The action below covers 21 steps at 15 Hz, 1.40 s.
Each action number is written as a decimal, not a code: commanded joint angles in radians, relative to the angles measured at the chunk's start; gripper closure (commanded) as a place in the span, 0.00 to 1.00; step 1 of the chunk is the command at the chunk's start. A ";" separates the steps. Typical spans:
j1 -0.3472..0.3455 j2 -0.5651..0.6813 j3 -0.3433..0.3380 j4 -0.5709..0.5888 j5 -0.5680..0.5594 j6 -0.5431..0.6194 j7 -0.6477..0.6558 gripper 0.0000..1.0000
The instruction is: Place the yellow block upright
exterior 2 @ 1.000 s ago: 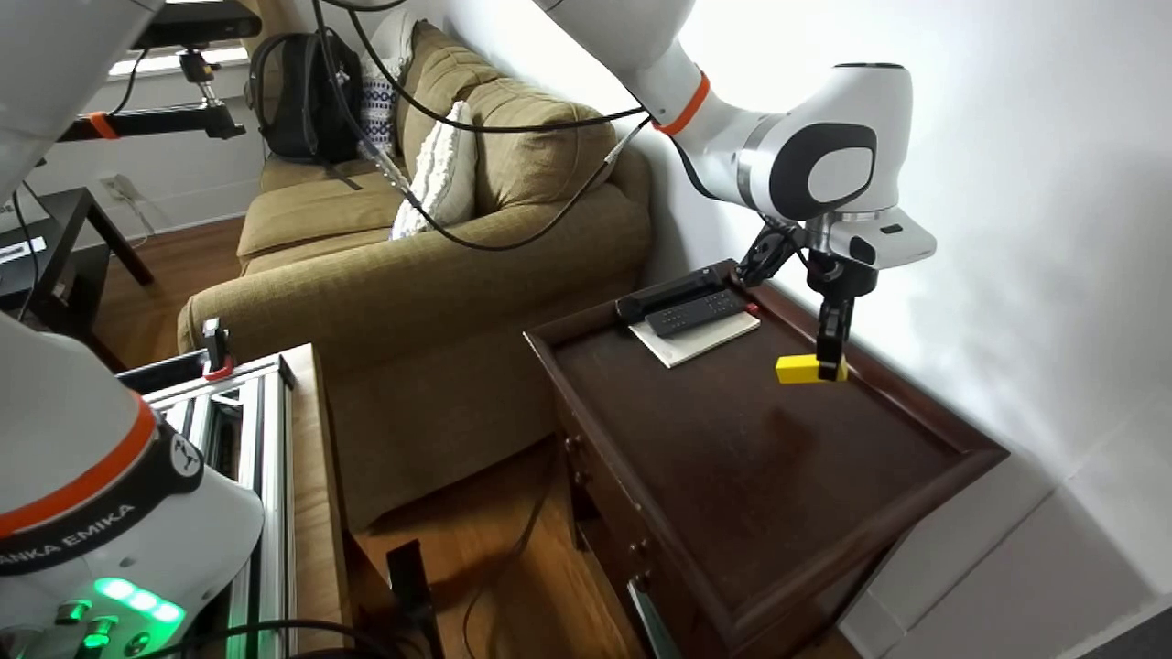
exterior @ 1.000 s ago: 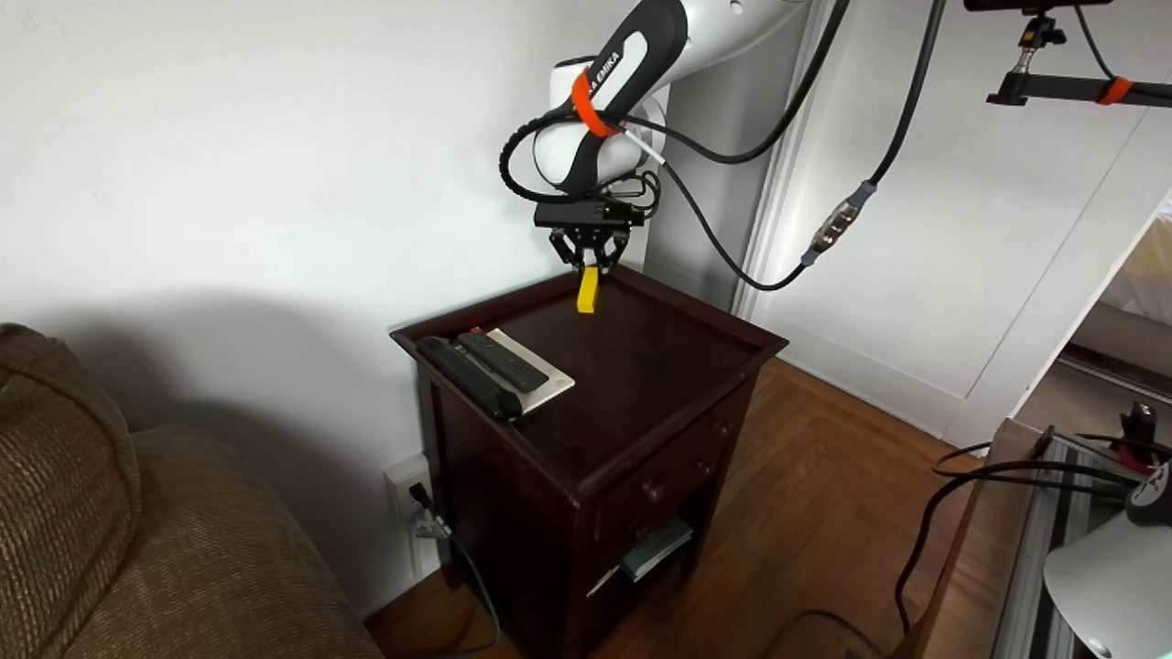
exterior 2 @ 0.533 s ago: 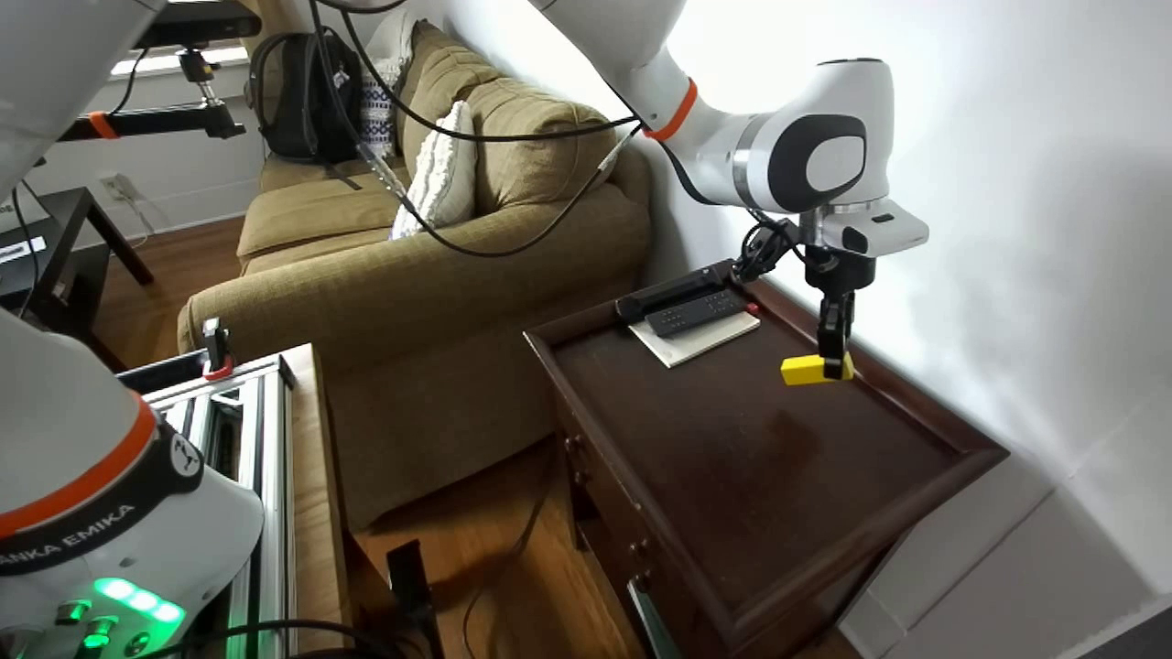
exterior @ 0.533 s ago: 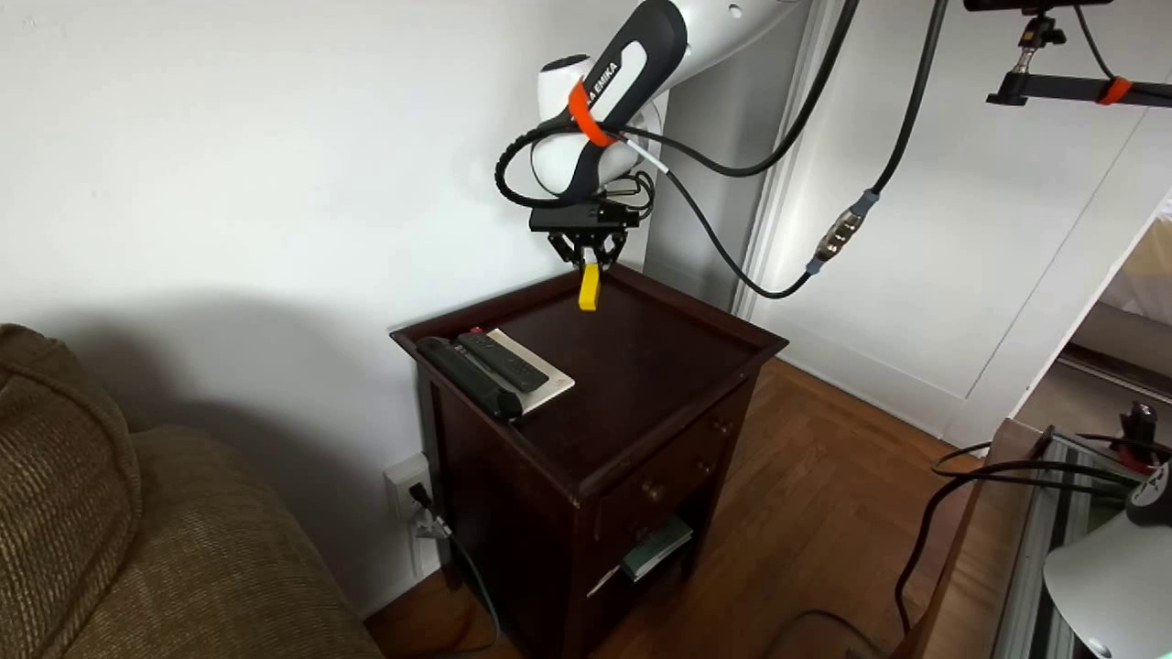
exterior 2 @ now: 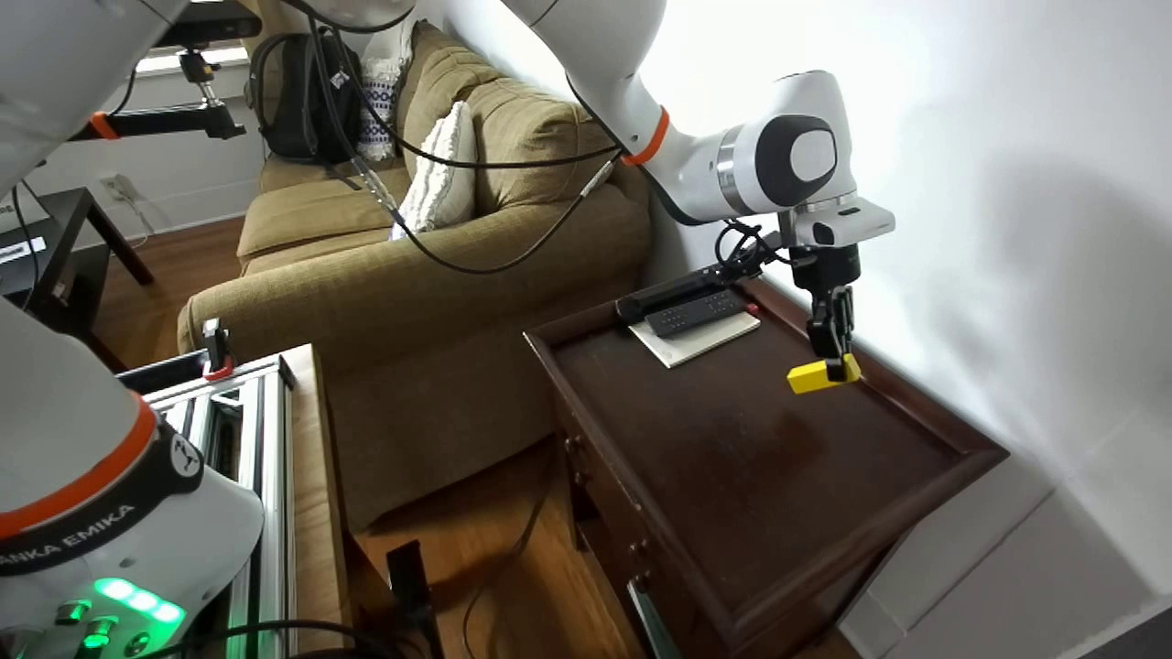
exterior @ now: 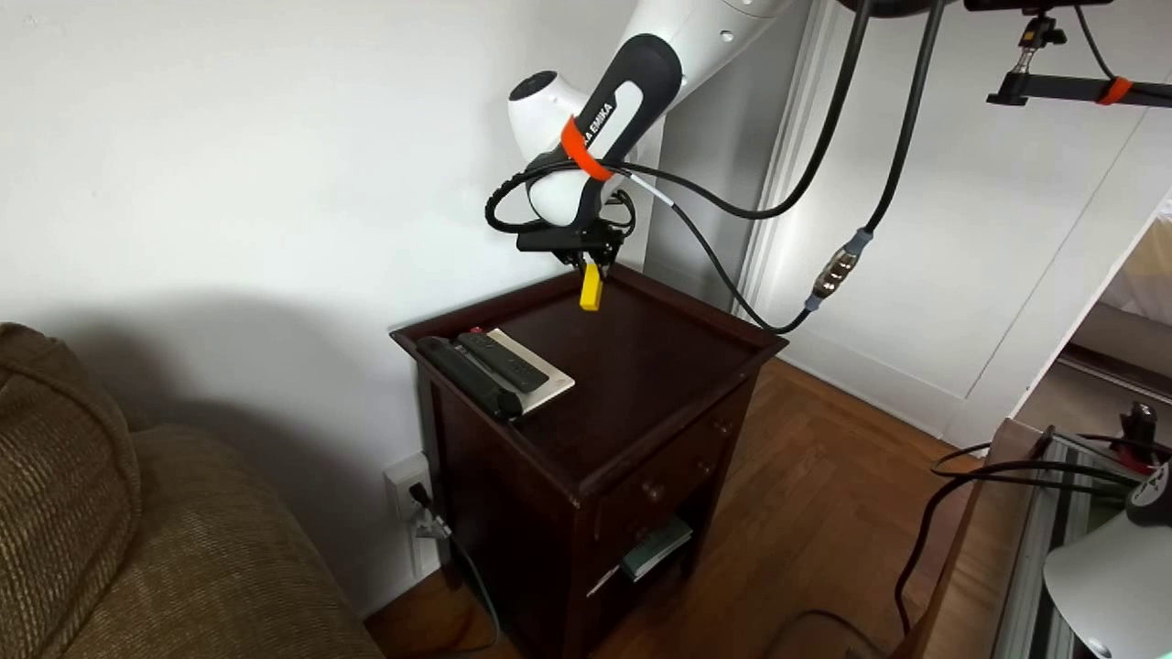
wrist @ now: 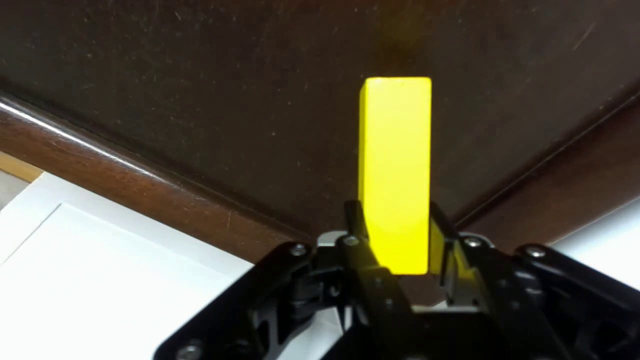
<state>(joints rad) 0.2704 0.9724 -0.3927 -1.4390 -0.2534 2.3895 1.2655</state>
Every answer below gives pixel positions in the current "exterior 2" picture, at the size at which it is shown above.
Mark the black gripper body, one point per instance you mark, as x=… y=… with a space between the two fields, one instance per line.
x=826 y=268

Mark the yellow rectangular block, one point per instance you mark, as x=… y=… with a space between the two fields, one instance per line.
x=826 y=374

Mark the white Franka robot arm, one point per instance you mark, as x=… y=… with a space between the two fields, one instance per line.
x=756 y=160

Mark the white paper notepad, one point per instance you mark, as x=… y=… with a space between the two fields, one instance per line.
x=708 y=341

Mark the long slim black remote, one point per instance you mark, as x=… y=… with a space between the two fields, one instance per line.
x=659 y=298

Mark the dark wooden side table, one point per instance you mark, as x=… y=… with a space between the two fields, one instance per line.
x=756 y=514

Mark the olive brown fabric sofa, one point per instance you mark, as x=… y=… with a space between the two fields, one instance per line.
x=488 y=278

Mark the book in table shelf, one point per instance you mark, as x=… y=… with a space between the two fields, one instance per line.
x=653 y=624

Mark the white throw pillow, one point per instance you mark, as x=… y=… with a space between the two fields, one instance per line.
x=442 y=186

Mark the white patterned cushion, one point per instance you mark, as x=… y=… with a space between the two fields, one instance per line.
x=383 y=115

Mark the wooden board under stand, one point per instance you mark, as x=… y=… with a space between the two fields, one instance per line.
x=315 y=490

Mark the black backpack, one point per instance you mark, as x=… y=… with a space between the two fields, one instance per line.
x=298 y=113

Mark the black red clamp knob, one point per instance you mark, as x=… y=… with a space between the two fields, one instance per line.
x=216 y=350

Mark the small black side table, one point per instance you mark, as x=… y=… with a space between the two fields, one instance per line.
x=66 y=263

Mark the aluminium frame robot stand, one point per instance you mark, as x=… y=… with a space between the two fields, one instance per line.
x=251 y=427

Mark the black stereo camera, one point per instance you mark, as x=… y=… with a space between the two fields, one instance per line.
x=215 y=20

